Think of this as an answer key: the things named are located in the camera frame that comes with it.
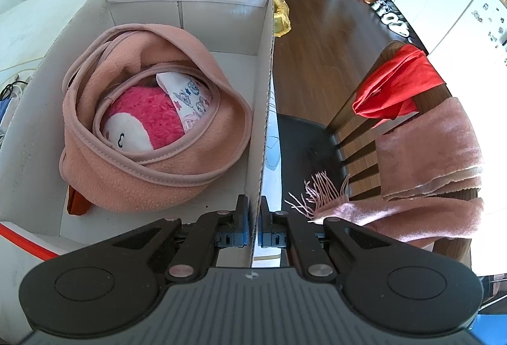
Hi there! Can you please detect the black cable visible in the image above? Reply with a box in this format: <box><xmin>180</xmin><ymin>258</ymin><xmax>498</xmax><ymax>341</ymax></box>
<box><xmin>0</xmin><ymin>80</ymin><xmax>26</xmax><ymax>103</ymax></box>

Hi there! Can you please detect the pink fleece garment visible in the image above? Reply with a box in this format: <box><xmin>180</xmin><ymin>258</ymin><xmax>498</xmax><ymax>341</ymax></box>
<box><xmin>59</xmin><ymin>23</ymin><xmax>254</xmax><ymax>213</ymax></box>

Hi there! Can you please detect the bright red cloth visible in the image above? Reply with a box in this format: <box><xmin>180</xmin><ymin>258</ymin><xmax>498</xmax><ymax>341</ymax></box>
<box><xmin>352</xmin><ymin>44</ymin><xmax>445</xmax><ymax>120</ymax></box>

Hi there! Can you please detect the white cardboard box red rim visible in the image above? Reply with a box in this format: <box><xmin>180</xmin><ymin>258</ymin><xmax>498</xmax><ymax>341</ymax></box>
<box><xmin>0</xmin><ymin>0</ymin><xmax>276</xmax><ymax>262</ymax></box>

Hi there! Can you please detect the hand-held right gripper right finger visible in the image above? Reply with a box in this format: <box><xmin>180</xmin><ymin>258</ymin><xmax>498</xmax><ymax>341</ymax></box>
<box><xmin>259</xmin><ymin>196</ymin><xmax>391</xmax><ymax>283</ymax></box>

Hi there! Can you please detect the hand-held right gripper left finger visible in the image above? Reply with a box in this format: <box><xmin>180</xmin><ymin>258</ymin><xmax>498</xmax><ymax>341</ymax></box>
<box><xmin>113</xmin><ymin>194</ymin><xmax>250</xmax><ymax>283</ymax></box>

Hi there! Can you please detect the white printed cloth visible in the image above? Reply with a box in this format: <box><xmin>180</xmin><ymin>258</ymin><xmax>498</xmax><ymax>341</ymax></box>
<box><xmin>156</xmin><ymin>71</ymin><xmax>215</xmax><ymax>132</ymax></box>

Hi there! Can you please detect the wooden chair black seat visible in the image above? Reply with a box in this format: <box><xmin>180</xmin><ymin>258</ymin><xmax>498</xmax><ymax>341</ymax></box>
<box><xmin>277</xmin><ymin>41</ymin><xmax>486</xmax><ymax>262</ymax></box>

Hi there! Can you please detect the row of shoes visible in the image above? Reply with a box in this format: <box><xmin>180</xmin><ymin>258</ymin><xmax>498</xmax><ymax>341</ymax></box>
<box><xmin>343</xmin><ymin>0</ymin><xmax>410</xmax><ymax>38</ymax></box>

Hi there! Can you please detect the yellow trash bag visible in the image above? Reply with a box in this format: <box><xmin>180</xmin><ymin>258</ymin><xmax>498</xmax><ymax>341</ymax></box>
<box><xmin>253</xmin><ymin>0</ymin><xmax>292</xmax><ymax>37</ymax></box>

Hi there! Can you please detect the pink fringed scarf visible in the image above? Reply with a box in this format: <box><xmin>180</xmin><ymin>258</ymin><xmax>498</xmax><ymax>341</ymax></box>
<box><xmin>284</xmin><ymin>97</ymin><xmax>486</xmax><ymax>243</ymax></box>

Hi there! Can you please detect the pink plush toy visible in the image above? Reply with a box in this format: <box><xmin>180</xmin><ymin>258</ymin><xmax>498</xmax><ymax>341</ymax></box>
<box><xmin>102</xmin><ymin>87</ymin><xmax>185</xmax><ymax>151</ymax></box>

